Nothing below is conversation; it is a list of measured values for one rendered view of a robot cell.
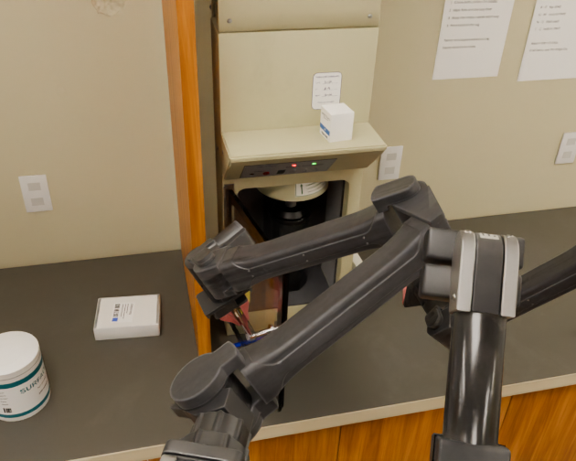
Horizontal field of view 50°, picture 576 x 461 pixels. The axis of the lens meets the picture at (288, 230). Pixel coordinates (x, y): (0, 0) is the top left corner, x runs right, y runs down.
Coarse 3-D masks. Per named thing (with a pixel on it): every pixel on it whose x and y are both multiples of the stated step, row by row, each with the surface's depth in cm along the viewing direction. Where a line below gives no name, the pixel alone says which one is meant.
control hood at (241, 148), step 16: (288, 128) 130; (304, 128) 130; (368, 128) 131; (224, 144) 124; (240, 144) 123; (256, 144) 124; (272, 144) 124; (288, 144) 124; (304, 144) 124; (320, 144) 125; (336, 144) 125; (352, 144) 125; (368, 144) 125; (384, 144) 125; (224, 160) 127; (240, 160) 120; (256, 160) 120; (272, 160) 122; (288, 160) 123; (304, 160) 125; (336, 160) 128; (352, 160) 130; (368, 160) 132; (224, 176) 130
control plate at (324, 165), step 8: (312, 160) 126; (320, 160) 126; (328, 160) 127; (248, 168) 125; (256, 168) 126; (264, 168) 126; (272, 168) 127; (280, 168) 128; (288, 168) 129; (296, 168) 130; (304, 168) 131; (312, 168) 132; (320, 168) 133; (240, 176) 130; (248, 176) 130; (256, 176) 131; (264, 176) 132
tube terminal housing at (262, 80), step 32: (224, 32) 117; (256, 32) 118; (288, 32) 119; (320, 32) 121; (352, 32) 122; (224, 64) 120; (256, 64) 121; (288, 64) 123; (320, 64) 124; (352, 64) 126; (224, 96) 124; (256, 96) 125; (288, 96) 127; (352, 96) 130; (224, 128) 127; (256, 128) 129; (352, 192) 144; (352, 256) 155
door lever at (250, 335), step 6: (240, 312) 128; (240, 318) 126; (246, 318) 126; (240, 324) 126; (246, 324) 125; (270, 324) 124; (246, 330) 123; (252, 330) 123; (264, 330) 124; (270, 330) 124; (246, 336) 123; (252, 336) 122; (258, 336) 123
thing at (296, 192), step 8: (296, 184) 142; (304, 184) 143; (312, 184) 144; (320, 184) 146; (264, 192) 145; (272, 192) 144; (280, 192) 143; (288, 192) 143; (296, 192) 143; (304, 192) 143; (312, 192) 144; (320, 192) 146; (288, 200) 143; (296, 200) 143
